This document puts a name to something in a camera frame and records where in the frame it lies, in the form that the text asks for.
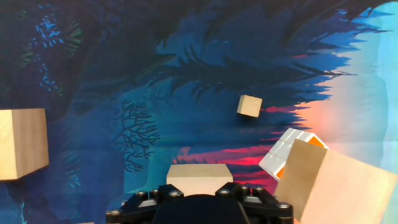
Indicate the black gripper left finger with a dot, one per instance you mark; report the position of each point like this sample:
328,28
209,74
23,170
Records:
136,205

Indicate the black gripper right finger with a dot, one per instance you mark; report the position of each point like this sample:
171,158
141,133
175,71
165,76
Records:
267,208

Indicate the large wooden cube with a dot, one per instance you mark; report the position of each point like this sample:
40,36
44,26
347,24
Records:
199,177
21,143
335,186

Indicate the Rubik's cube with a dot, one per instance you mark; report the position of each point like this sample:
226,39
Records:
276,155

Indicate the colourful forest print cloth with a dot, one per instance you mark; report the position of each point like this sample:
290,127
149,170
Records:
199,77

